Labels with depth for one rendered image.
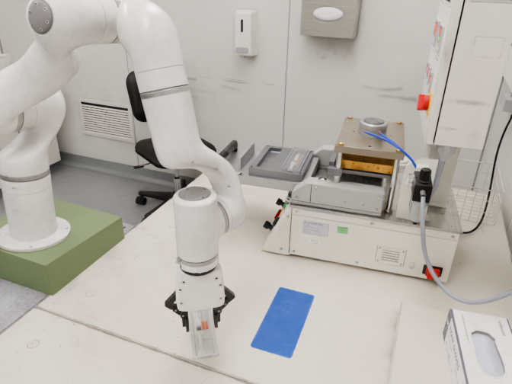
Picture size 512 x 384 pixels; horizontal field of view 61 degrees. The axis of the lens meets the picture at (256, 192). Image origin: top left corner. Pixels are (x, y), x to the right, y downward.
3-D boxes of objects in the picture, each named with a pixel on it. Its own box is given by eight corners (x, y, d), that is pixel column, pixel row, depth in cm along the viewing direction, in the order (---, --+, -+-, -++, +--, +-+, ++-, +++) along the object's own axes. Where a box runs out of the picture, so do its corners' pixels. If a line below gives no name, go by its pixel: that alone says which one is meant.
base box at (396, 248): (436, 225, 151) (448, 180, 143) (446, 294, 118) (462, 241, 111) (286, 202, 164) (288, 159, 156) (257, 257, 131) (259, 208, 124)
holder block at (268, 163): (313, 158, 145) (314, 150, 144) (302, 182, 128) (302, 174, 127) (265, 152, 149) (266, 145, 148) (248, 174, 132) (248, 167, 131)
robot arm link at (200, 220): (204, 233, 95) (168, 250, 89) (202, 178, 89) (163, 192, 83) (230, 249, 89) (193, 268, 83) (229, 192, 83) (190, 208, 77)
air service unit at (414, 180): (421, 206, 116) (433, 155, 109) (424, 235, 103) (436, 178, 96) (401, 203, 117) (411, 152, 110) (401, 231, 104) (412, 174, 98)
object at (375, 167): (397, 153, 137) (402, 124, 133) (397, 182, 118) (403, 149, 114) (342, 147, 141) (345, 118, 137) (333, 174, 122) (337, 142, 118)
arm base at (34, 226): (-21, 239, 119) (-34, 176, 111) (38, 212, 135) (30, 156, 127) (29, 260, 112) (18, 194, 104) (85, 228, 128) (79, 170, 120)
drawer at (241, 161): (318, 168, 147) (320, 146, 144) (306, 196, 129) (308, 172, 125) (235, 156, 155) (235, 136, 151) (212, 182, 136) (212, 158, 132)
